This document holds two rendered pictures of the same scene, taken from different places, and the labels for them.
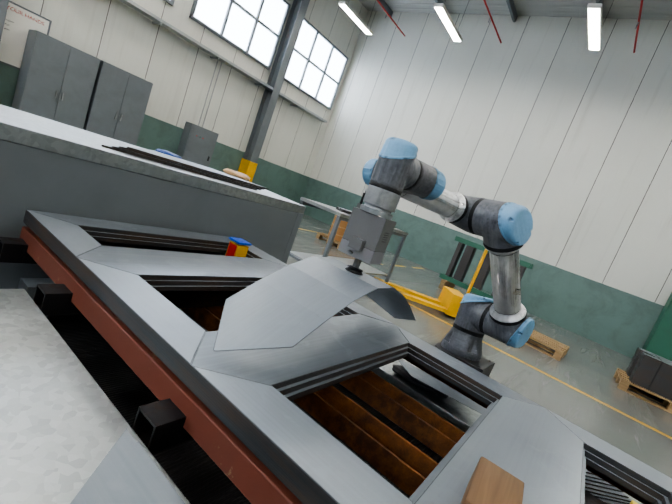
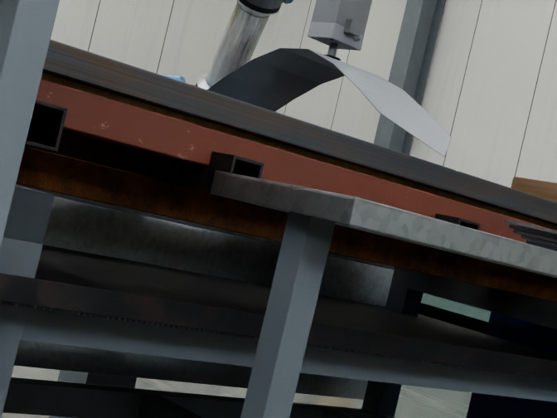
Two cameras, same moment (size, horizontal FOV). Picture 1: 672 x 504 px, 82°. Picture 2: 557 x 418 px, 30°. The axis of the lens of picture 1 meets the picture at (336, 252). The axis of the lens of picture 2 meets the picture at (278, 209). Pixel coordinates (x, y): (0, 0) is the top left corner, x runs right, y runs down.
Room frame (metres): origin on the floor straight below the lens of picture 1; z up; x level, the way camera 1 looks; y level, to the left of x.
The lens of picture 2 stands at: (0.29, 1.80, 0.71)
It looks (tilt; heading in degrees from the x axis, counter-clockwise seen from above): 1 degrees up; 288
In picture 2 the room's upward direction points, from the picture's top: 13 degrees clockwise
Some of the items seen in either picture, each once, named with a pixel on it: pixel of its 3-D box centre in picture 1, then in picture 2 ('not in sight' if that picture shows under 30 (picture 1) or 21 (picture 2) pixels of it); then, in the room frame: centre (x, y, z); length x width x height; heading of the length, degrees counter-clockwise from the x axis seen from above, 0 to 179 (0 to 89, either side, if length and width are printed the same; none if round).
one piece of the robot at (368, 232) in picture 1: (365, 232); (344, 13); (0.85, -0.05, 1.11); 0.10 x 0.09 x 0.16; 153
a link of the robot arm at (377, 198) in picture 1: (379, 199); not in sight; (0.86, -0.05, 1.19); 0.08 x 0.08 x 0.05
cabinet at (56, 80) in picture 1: (53, 97); not in sight; (7.21, 5.91, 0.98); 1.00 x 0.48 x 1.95; 147
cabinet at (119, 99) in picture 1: (112, 118); not in sight; (8.08, 5.33, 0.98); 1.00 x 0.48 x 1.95; 147
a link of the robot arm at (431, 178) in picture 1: (416, 179); not in sight; (0.94, -0.12, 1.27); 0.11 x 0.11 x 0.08; 40
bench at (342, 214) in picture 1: (348, 246); not in sight; (5.48, -0.14, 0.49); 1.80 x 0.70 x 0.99; 144
